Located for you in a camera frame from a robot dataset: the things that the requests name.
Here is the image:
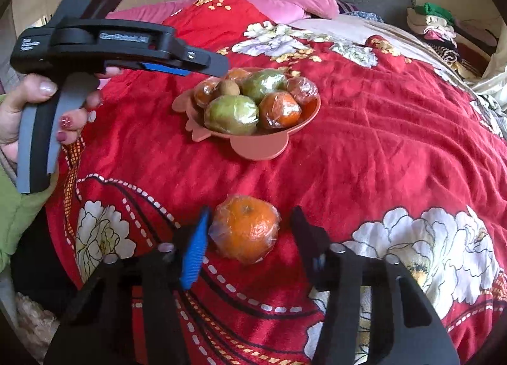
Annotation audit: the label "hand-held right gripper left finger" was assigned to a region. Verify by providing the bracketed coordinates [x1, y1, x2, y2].
[43, 206, 211, 365]

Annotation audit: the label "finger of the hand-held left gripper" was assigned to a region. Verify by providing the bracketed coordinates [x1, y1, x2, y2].
[166, 38, 229, 78]
[132, 61, 191, 77]

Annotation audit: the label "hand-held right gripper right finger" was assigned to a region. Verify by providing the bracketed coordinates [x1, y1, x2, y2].
[290, 207, 460, 365]

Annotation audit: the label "brown round fruit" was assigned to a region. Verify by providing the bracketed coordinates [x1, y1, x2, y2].
[214, 79, 241, 97]

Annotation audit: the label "small orange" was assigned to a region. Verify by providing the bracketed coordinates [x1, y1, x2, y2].
[193, 82, 218, 109]
[224, 68, 252, 83]

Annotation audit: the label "large green fruit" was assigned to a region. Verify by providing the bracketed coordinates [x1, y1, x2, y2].
[204, 94, 260, 136]

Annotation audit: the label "large orange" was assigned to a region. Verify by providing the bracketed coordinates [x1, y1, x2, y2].
[209, 194, 281, 266]
[258, 91, 302, 130]

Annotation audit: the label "small green fruit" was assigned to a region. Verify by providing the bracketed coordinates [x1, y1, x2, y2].
[240, 69, 288, 105]

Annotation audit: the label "pink plastic bowl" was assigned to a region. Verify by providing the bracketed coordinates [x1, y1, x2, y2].
[171, 67, 322, 161]

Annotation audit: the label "reddish fruit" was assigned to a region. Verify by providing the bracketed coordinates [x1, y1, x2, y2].
[286, 76, 319, 106]

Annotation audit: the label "person's left forearm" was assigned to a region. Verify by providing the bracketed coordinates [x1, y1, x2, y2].
[0, 159, 60, 271]

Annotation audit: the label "person's left hand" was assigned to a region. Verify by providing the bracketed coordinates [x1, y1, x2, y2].
[0, 74, 104, 165]

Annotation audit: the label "pink quilt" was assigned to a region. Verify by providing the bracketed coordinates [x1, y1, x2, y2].
[105, 0, 199, 27]

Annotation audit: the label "flat pink pillow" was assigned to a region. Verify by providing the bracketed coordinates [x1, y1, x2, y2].
[247, 0, 311, 24]

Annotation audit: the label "red floral blanket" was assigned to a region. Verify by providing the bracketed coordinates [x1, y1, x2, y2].
[43, 0, 507, 365]

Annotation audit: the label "beige bed sheet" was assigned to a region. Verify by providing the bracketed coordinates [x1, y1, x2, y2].
[291, 17, 468, 85]

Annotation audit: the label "blue patterned cloth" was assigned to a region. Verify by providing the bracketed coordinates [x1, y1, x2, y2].
[349, 11, 385, 23]

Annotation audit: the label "beige fluffy rug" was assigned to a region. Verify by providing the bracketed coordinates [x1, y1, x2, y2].
[14, 292, 60, 362]

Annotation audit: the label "crumpled white clothes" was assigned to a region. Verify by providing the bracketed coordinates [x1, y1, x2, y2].
[471, 92, 507, 140]

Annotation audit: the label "pile of folded clothes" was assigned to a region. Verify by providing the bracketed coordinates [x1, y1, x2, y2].
[407, 2, 497, 77]

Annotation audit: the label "cream curtain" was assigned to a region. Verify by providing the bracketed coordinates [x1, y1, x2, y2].
[471, 44, 507, 112]

